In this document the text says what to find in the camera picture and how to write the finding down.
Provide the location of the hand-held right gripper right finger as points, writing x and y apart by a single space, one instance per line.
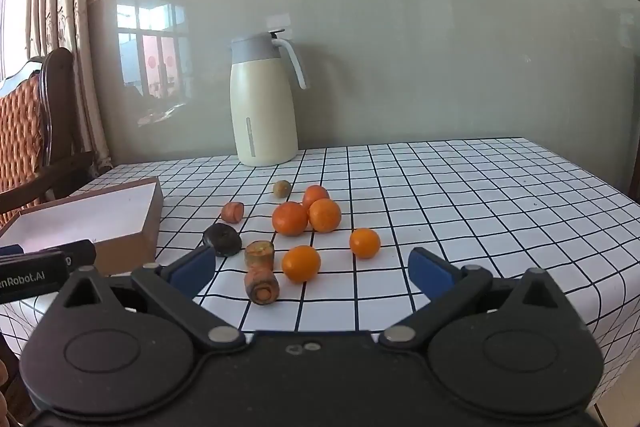
432 272

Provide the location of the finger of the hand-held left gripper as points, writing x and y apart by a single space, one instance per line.
75 252

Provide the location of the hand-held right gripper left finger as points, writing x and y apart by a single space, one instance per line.
192 269

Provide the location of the dark brown round lump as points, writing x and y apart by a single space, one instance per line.
222 239

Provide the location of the brown cardboard box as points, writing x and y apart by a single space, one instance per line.
90 212

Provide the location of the carrot piece yellowish cut face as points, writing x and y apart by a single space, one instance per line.
259 254

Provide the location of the small reddish carrot piece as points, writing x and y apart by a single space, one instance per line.
233 212

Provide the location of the fibrous orange carrot piece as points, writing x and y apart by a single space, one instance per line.
261 288

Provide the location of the orange kumquat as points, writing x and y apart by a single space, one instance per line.
301 263
364 243

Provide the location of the orange mandarin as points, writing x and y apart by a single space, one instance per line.
325 215
313 196
290 218

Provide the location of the small brown longan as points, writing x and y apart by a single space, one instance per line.
282 188

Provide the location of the white black grid tablecloth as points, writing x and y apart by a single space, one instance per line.
450 187

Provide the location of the wooden sofa orange cushions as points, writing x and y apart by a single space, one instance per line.
25 132

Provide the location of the cream thermos jug grey lid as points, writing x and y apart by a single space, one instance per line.
262 107

